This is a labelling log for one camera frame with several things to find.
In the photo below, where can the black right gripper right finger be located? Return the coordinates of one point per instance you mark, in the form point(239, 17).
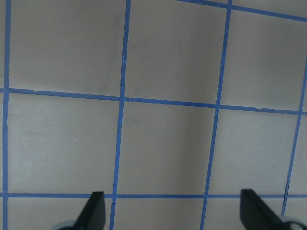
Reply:
point(255, 213)

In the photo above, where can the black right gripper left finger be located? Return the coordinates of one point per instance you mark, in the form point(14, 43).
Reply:
point(93, 215)

